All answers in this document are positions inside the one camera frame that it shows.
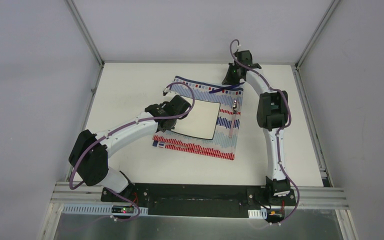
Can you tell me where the dark blue plastic knife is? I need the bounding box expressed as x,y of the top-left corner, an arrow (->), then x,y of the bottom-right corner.
209,83 -> 243,94

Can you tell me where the silver spoon pink handle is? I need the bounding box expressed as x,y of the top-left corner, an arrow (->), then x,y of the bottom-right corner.
228,99 -> 240,139

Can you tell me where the white square plate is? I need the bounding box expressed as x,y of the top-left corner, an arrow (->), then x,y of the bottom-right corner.
171,99 -> 221,140

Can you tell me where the patterned cloth napkin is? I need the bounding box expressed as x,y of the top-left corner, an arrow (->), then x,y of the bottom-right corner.
153,76 -> 244,160

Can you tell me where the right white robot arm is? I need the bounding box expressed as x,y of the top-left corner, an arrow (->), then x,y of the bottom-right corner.
222,50 -> 291,205

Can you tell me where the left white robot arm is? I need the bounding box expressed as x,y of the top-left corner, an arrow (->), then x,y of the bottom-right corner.
68,94 -> 195,203

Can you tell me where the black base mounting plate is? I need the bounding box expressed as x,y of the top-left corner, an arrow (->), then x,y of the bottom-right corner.
100,183 -> 296,219

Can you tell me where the left white cable duct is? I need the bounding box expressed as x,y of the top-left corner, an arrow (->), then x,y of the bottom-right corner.
61,203 -> 139,217

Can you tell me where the white cable duct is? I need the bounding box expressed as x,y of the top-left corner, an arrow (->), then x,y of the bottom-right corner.
247,208 -> 268,220
61,203 -> 139,217

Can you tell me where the right white cable duct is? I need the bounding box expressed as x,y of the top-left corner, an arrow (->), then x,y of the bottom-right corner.
247,208 -> 268,220

